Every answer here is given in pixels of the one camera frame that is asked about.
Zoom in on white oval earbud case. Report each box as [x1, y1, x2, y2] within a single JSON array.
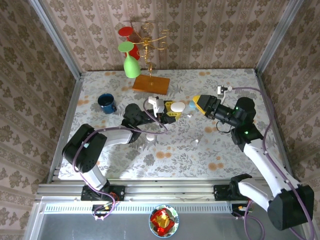
[[170, 101, 187, 113]]

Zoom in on dark blue enamel mug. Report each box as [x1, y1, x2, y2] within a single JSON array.
[[96, 93, 118, 115]]

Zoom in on green plastic wine glass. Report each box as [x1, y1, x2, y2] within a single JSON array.
[[117, 41, 142, 80]]

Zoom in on floral patterned table cover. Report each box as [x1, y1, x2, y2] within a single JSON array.
[[58, 68, 292, 180]]

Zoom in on red plastic wine glass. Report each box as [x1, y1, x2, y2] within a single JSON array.
[[117, 26, 141, 61]]

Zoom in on patterned ceramic bowl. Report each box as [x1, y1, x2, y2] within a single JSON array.
[[148, 204, 180, 238]]

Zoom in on gold foil candy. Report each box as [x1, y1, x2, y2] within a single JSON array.
[[155, 214, 171, 227]]

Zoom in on red foil candy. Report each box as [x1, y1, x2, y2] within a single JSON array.
[[150, 209, 175, 236]]

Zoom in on grey metal panel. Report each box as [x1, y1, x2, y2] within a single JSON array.
[[37, 212, 308, 240]]

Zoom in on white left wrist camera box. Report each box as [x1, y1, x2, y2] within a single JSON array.
[[147, 96, 166, 119]]

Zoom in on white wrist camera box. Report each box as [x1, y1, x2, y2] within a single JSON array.
[[216, 85, 233, 101], [147, 96, 166, 119]]

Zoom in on thin black right gripper cable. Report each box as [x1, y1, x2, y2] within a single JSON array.
[[216, 120, 233, 134]]

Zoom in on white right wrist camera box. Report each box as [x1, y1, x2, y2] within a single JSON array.
[[216, 85, 233, 101]]

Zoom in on gold wire rack wooden base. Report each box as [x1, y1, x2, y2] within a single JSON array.
[[129, 21, 171, 96]]

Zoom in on aluminium side rail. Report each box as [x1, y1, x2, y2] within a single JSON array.
[[254, 69, 301, 183], [46, 71, 85, 185]]

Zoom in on long aluminium mounting rail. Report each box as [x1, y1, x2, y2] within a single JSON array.
[[34, 178, 310, 203]]

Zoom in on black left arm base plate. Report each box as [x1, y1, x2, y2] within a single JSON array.
[[81, 184, 126, 202]]

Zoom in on aluminium frame post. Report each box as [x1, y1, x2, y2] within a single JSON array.
[[28, 0, 83, 80], [254, 0, 306, 75]]

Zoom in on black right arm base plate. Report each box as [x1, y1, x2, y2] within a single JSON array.
[[213, 184, 260, 201]]

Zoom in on white slotted cable tray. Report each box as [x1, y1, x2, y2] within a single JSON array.
[[43, 204, 232, 214]]

